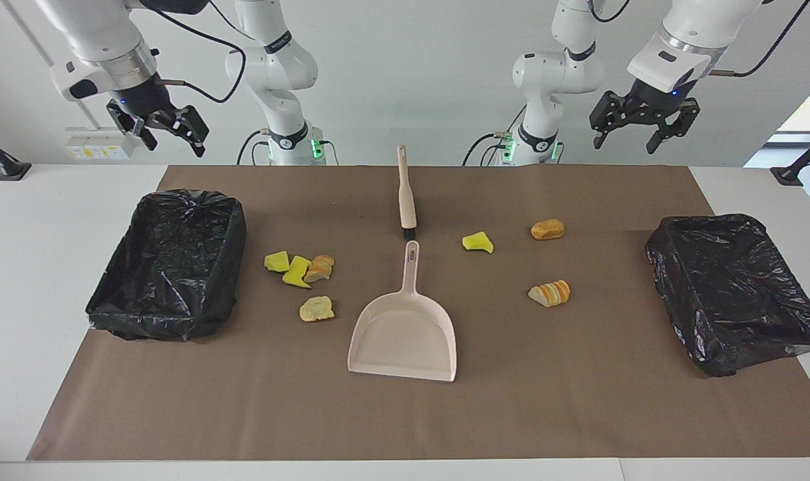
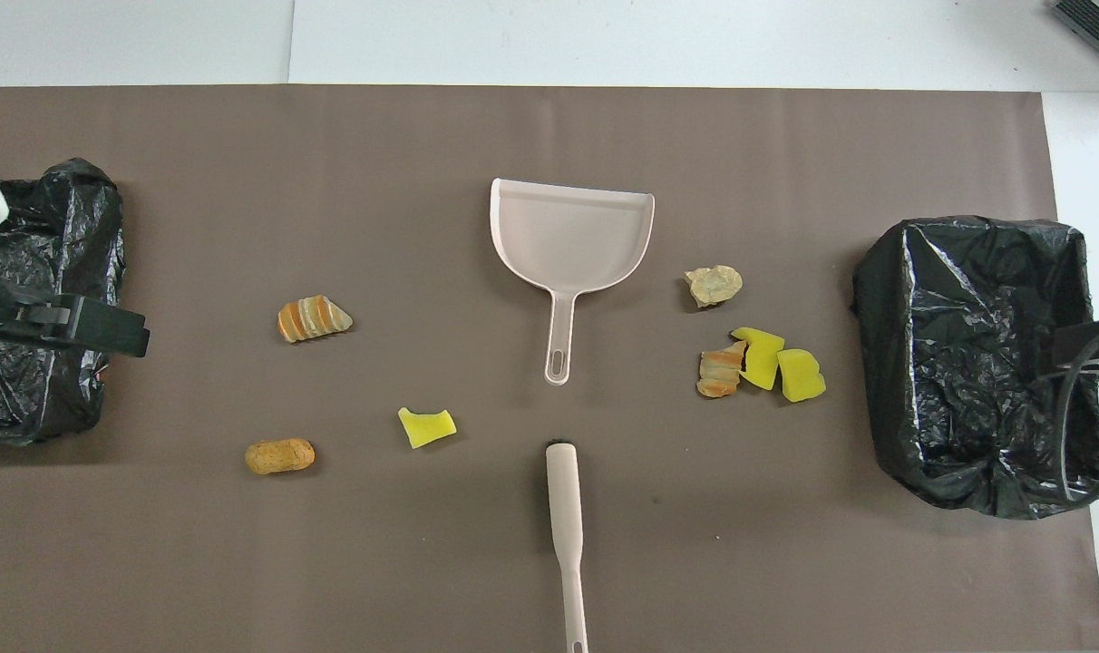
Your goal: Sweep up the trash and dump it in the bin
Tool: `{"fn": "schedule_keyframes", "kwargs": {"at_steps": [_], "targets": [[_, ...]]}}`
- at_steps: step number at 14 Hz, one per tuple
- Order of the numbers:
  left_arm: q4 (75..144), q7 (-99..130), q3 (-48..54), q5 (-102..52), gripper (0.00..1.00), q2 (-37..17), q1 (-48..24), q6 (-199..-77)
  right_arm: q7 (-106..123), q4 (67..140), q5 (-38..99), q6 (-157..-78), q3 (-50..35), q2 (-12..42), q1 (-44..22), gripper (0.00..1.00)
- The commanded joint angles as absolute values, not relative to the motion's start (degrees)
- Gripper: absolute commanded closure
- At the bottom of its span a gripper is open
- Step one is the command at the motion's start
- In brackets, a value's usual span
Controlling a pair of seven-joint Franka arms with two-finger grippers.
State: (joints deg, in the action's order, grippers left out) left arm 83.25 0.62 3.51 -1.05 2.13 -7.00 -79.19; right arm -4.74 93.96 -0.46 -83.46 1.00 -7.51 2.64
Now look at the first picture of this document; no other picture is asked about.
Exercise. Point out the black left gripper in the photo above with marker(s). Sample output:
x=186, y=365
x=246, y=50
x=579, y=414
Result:
x=655, y=103

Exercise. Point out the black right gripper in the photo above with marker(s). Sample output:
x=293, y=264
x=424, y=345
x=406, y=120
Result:
x=141, y=97

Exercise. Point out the brown bread bun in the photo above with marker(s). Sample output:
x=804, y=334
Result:
x=547, y=229

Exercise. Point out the yellow sponge chunk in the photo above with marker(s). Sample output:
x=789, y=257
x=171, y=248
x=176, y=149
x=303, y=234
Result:
x=277, y=261

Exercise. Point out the notched yellow sponge piece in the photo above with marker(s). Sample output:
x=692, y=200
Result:
x=297, y=274

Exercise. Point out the orange striped bread slice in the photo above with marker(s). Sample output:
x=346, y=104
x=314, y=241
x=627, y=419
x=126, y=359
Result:
x=549, y=293

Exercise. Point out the small striped bread piece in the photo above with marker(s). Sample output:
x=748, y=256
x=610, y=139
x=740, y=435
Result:
x=319, y=268

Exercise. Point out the yellow sponge wedge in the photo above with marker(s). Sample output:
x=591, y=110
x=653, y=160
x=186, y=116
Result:
x=477, y=242

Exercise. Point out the beige hand brush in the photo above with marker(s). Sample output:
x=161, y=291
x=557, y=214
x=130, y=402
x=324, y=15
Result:
x=407, y=207

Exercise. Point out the pale pink plastic dustpan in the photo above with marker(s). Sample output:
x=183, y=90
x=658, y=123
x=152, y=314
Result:
x=405, y=334

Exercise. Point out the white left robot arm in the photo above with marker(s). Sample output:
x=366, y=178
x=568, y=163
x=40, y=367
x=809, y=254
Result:
x=665, y=67

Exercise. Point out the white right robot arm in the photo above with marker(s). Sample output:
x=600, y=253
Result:
x=97, y=33

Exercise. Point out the black bag lined bin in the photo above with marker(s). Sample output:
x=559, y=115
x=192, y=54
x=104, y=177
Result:
x=732, y=294
x=171, y=267

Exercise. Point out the black clamp stand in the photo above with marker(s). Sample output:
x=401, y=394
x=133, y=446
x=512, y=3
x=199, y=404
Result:
x=789, y=175
x=11, y=170

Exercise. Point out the pale crumpled bread lump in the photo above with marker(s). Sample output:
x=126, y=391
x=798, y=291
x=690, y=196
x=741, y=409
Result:
x=317, y=308

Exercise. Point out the brown paper table mat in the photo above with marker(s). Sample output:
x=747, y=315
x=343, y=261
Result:
x=405, y=414

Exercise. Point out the white wall outlet box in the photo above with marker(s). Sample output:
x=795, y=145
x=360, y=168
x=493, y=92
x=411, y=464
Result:
x=87, y=150

